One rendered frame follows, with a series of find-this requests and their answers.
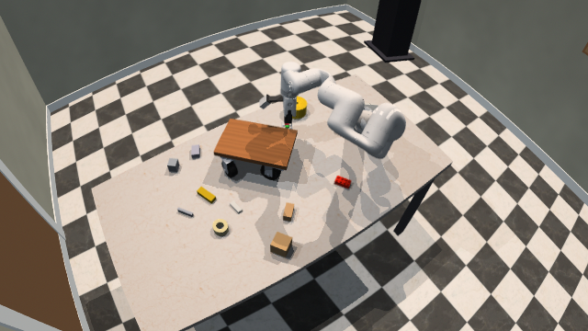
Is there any yellow rectangular block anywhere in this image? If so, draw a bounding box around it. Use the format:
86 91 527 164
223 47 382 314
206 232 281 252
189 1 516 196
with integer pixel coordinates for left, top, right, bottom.
197 187 216 204

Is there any red toy building brick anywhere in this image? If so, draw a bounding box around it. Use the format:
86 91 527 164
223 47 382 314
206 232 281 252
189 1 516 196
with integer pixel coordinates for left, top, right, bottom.
334 176 352 188

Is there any brown cardboard box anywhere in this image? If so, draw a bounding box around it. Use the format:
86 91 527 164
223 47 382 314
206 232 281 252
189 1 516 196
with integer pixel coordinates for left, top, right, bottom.
270 232 293 257

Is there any tan wooden block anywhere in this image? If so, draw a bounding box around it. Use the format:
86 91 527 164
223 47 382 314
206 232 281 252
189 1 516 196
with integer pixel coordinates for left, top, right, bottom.
283 202 294 222

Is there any beige tape roll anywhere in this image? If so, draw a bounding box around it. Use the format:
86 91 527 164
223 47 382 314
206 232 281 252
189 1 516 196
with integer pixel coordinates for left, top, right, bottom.
212 219 229 236

